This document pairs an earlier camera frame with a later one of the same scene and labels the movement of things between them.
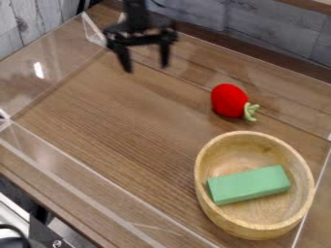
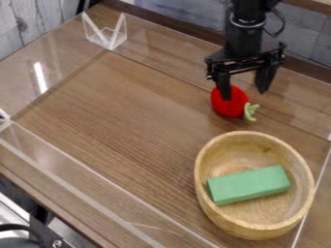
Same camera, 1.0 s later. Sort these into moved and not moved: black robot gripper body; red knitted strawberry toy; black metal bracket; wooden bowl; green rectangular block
Moved: black robot gripper body
Not moved: black metal bracket; wooden bowl; green rectangular block; red knitted strawberry toy
